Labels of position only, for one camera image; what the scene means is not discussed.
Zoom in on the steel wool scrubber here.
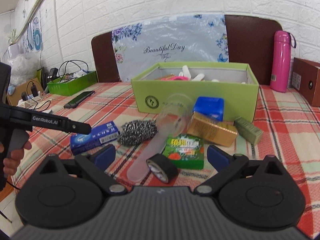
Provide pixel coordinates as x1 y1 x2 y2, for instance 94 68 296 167
118 120 158 146

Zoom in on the green soap box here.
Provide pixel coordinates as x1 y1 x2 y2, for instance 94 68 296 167
163 134 204 170

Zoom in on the brown cardboard box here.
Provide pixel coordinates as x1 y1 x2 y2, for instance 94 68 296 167
291 58 320 107

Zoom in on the blue plastic container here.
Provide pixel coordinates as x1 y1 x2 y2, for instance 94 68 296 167
193 96 225 121

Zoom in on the gold rectangular box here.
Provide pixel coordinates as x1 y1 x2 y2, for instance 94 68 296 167
187 112 238 147

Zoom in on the olive green small box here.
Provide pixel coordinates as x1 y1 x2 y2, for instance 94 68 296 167
234 117 263 145

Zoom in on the blue medicine box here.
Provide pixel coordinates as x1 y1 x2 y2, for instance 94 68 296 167
70 121 120 155

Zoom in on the translucent plastic strip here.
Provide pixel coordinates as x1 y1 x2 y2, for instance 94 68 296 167
126 132 168 183

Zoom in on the light green cardboard box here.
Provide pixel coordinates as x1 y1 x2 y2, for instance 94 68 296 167
131 62 259 121

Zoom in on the red plaid bed sheet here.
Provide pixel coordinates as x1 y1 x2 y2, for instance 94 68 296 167
12 82 319 237

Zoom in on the clear glass jar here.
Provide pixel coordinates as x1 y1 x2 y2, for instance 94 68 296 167
156 93 194 137

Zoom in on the black charger cable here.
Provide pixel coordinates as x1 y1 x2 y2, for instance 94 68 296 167
57 60 90 83

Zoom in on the person's left hand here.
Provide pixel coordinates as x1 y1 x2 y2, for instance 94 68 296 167
3 141 32 176

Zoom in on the dark brown headboard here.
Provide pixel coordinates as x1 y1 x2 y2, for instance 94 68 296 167
91 15 282 85

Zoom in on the white power strip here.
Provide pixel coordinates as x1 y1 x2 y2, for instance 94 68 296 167
17 97 51 111

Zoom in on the black tape roll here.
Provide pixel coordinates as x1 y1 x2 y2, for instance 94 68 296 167
146 153 178 184

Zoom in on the floral plastic bedding bag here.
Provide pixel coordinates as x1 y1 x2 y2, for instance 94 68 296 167
111 14 229 82

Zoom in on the black smartphone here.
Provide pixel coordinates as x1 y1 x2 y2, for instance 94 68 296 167
63 90 95 109

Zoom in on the pink thermos bottle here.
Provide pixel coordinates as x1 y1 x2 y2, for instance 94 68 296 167
270 30 297 93

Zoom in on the green plastic tray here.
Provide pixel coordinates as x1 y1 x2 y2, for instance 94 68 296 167
47 72 98 96

